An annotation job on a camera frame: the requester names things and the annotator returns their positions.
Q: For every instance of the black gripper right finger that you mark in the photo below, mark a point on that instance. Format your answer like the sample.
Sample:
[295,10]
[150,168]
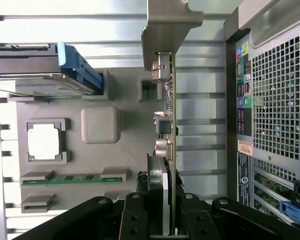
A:
[200,220]

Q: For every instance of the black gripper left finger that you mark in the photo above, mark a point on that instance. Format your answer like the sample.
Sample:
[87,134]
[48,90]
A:
[135,217]

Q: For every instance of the grey plastic parts rack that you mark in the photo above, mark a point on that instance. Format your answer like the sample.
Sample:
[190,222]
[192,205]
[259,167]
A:
[130,155]

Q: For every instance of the green RAM stick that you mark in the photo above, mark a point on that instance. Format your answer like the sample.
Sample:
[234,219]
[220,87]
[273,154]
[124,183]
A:
[75,179]

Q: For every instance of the blue case latch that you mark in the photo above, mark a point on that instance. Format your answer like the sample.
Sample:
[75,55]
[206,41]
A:
[295,212]

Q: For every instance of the silver CPU chip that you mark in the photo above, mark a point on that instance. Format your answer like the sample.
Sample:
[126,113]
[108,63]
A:
[43,141]

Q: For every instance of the dark grey PC case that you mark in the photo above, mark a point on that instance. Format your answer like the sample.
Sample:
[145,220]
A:
[277,100]

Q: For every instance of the hard disk with blue bracket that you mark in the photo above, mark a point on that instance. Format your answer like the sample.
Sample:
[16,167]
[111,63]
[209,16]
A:
[75,70]

